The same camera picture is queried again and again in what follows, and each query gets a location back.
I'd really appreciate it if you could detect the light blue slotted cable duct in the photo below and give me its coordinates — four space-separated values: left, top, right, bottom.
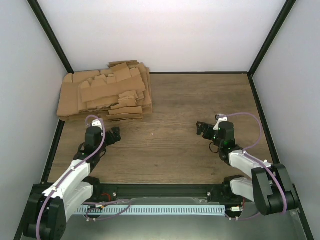
74 205 226 216

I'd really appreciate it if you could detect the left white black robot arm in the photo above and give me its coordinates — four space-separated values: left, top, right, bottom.
22 125 121 240

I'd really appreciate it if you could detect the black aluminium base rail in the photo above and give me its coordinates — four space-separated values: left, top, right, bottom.
32 183 296 201

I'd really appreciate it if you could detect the stack of flat cardboard sheets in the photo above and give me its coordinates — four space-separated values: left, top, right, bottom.
57 60 153 121

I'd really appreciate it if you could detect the black enclosure frame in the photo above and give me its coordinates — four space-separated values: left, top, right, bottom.
13 0 315 240

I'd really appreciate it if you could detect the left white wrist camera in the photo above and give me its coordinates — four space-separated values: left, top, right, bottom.
91 119 103 129

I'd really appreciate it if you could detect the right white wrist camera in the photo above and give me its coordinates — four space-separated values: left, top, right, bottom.
213 114 228 131

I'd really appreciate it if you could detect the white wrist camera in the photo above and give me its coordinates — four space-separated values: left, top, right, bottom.
213 114 228 131
91 119 103 129

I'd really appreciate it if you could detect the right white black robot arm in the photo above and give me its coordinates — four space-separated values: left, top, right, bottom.
196 118 299 216

